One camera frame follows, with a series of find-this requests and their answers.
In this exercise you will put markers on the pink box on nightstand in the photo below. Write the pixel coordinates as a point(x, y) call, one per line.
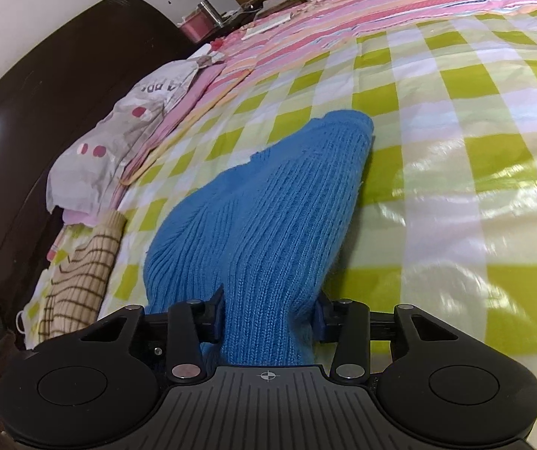
point(197, 26)

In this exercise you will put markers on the blue knitted sweater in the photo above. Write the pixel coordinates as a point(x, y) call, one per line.
point(265, 234)

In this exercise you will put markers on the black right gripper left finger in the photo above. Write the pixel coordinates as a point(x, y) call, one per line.
point(190, 325)

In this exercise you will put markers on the pink green checked bedspread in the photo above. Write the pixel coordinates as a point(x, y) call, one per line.
point(447, 215)

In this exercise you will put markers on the dark brown headboard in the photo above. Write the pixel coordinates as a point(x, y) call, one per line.
point(53, 95)

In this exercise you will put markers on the metal cup on nightstand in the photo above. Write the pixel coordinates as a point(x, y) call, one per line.
point(208, 9)

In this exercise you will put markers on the white pink patterned pillow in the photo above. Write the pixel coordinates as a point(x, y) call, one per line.
point(86, 177)

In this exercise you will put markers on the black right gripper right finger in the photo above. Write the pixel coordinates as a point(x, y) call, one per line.
point(346, 324)

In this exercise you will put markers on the beige striped knitted garment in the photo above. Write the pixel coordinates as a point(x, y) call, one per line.
point(79, 283)

